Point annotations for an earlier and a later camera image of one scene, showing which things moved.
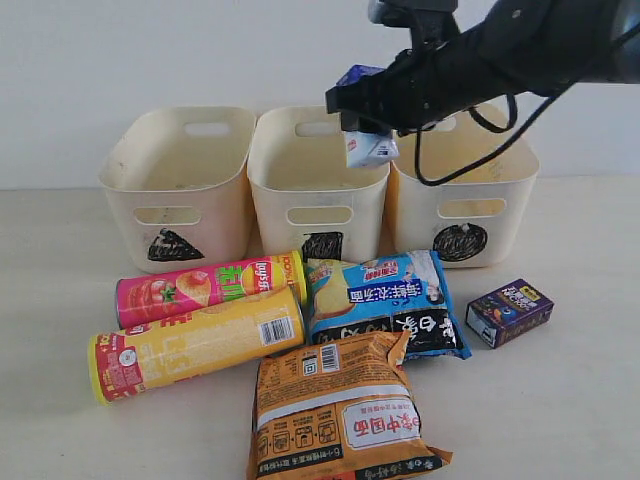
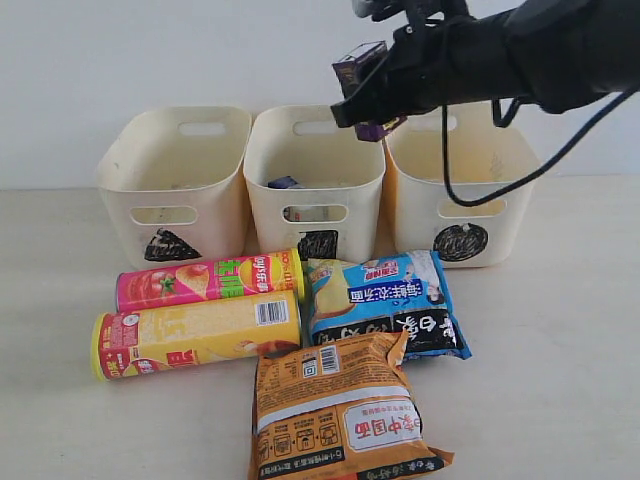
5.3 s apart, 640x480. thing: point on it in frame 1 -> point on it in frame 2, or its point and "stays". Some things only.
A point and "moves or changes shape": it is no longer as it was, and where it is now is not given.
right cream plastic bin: [465, 189] stays
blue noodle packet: [384, 294] stays
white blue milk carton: [365, 149] -> [291, 213]
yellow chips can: [131, 359] moves or changes shape
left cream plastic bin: [179, 178] stays
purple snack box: [509, 312] -> [352, 69]
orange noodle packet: [338, 412] stays
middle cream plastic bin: [305, 199] stays
